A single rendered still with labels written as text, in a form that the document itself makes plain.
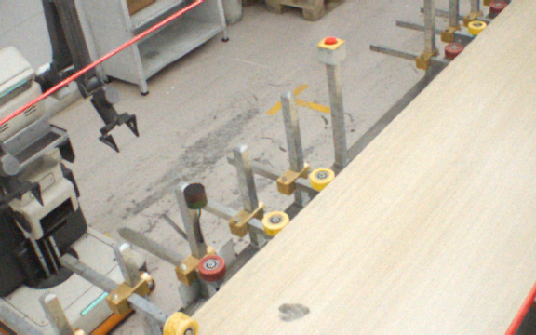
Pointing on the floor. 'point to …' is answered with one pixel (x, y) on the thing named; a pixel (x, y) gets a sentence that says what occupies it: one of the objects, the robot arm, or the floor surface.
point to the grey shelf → (160, 51)
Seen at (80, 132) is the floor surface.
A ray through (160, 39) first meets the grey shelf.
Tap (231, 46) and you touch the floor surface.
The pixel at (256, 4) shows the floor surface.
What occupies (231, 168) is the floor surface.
